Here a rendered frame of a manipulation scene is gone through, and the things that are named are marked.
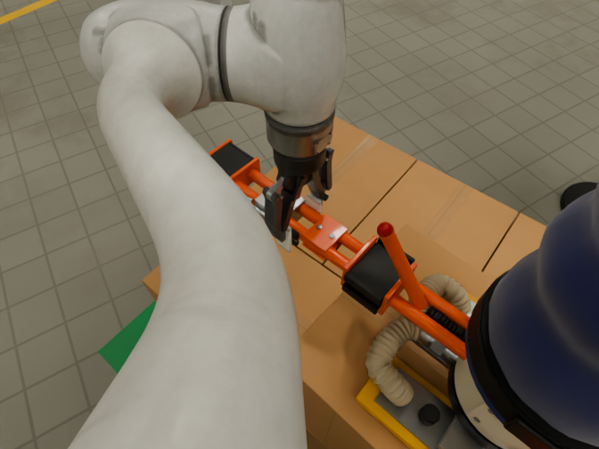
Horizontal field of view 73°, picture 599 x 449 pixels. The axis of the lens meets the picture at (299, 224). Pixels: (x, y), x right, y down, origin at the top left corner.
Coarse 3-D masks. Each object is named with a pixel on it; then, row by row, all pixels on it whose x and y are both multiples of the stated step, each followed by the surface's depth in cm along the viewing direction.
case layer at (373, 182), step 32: (352, 128) 164; (352, 160) 154; (384, 160) 154; (352, 192) 145; (384, 192) 145; (416, 192) 145; (448, 192) 145; (480, 192) 145; (352, 224) 137; (416, 224) 137; (448, 224) 137; (480, 224) 137; (512, 224) 138; (288, 256) 130; (352, 256) 130; (480, 256) 130; (512, 256) 130; (320, 288) 123; (320, 448) 106
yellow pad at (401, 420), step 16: (400, 368) 67; (368, 384) 66; (416, 384) 65; (368, 400) 64; (384, 400) 64; (416, 400) 64; (432, 400) 64; (448, 400) 64; (384, 416) 63; (400, 416) 63; (416, 416) 63; (432, 416) 60; (448, 416) 63; (400, 432) 62; (416, 432) 61; (432, 432) 61; (416, 448) 60; (432, 448) 60
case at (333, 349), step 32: (416, 256) 83; (448, 256) 83; (480, 288) 79; (320, 320) 75; (352, 320) 75; (384, 320) 75; (320, 352) 72; (352, 352) 72; (416, 352) 72; (320, 384) 68; (352, 384) 68; (320, 416) 78; (352, 416) 66; (352, 448) 75; (384, 448) 63
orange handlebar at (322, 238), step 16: (256, 176) 76; (256, 192) 74; (304, 208) 72; (320, 224) 69; (336, 224) 69; (304, 240) 69; (320, 240) 67; (336, 240) 67; (352, 240) 68; (320, 256) 68; (336, 256) 66; (400, 304) 61; (432, 304) 62; (448, 304) 61; (416, 320) 60; (432, 320) 60; (464, 320) 60; (432, 336) 59; (448, 336) 58; (464, 352) 57
